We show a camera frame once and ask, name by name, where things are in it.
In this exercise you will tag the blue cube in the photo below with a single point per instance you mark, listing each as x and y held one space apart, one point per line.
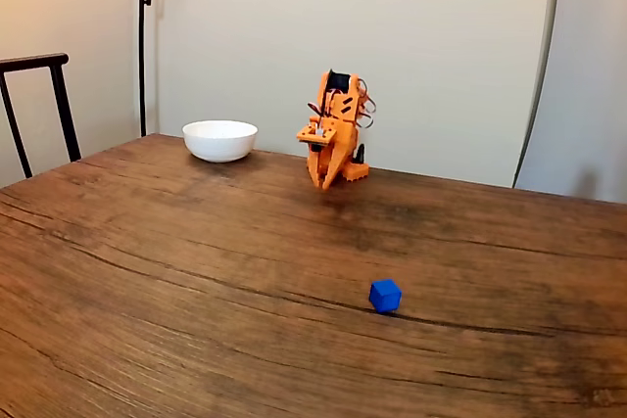
385 296

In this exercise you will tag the black table clamp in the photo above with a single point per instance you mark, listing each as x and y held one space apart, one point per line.
361 153

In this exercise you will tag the black chair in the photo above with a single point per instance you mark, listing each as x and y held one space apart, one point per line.
60 95

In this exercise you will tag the orange camera mount plate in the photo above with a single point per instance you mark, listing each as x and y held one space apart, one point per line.
313 134

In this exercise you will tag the white bowl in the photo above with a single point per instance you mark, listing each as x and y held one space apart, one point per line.
220 141

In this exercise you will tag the black floor lamp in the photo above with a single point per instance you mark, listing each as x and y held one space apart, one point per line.
142 46

